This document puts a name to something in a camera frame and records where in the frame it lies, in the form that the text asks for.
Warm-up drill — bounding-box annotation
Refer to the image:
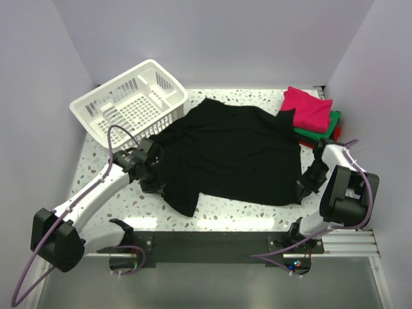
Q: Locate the green folded t shirt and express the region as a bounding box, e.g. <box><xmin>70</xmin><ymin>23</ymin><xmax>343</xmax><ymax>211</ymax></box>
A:
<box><xmin>293</xmin><ymin>110</ymin><xmax>342</xmax><ymax>142</ymax></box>

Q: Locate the red folded t shirt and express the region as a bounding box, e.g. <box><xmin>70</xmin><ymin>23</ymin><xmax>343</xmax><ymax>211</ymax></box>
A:
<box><xmin>294</xmin><ymin>126</ymin><xmax>341</xmax><ymax>149</ymax></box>

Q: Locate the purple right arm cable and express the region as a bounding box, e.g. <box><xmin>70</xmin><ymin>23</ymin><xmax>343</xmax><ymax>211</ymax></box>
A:
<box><xmin>249</xmin><ymin>138</ymin><xmax>376</xmax><ymax>277</ymax></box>

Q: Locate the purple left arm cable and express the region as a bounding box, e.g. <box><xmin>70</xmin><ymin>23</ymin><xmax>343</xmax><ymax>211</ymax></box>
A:
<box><xmin>11</xmin><ymin>124</ymin><xmax>142</xmax><ymax>309</ymax></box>

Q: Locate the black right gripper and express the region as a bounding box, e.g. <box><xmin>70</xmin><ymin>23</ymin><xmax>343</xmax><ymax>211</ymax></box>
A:
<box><xmin>296</xmin><ymin>159</ymin><xmax>329</xmax><ymax>201</ymax></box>

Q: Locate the pink folded t shirt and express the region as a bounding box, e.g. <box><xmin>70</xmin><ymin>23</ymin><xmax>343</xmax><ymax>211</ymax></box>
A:
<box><xmin>281</xmin><ymin>86</ymin><xmax>333</xmax><ymax>133</ymax></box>

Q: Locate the white plastic laundry basket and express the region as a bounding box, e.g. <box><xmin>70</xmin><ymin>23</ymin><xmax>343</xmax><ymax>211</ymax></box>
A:
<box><xmin>70</xmin><ymin>59</ymin><xmax>189</xmax><ymax>148</ymax></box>

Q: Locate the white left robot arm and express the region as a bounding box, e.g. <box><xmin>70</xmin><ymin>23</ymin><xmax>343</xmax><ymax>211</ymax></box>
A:
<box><xmin>30</xmin><ymin>138</ymin><xmax>164</xmax><ymax>272</ymax></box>

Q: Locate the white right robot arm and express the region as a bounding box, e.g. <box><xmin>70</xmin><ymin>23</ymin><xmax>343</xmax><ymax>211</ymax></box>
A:
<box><xmin>286</xmin><ymin>138</ymin><xmax>380</xmax><ymax>253</ymax></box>

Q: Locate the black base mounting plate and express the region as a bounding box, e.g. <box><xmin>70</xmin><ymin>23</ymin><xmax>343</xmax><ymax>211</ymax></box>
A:
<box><xmin>95</xmin><ymin>230</ymin><xmax>324</xmax><ymax>270</ymax></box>

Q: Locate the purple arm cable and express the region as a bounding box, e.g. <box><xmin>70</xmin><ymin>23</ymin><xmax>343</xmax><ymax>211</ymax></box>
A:
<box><xmin>11</xmin><ymin>124</ymin><xmax>142</xmax><ymax>309</ymax></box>
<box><xmin>249</xmin><ymin>138</ymin><xmax>376</xmax><ymax>277</ymax></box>

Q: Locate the black t shirt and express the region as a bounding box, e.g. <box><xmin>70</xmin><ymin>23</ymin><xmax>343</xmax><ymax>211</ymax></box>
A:
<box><xmin>151</xmin><ymin>98</ymin><xmax>301</xmax><ymax>217</ymax></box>

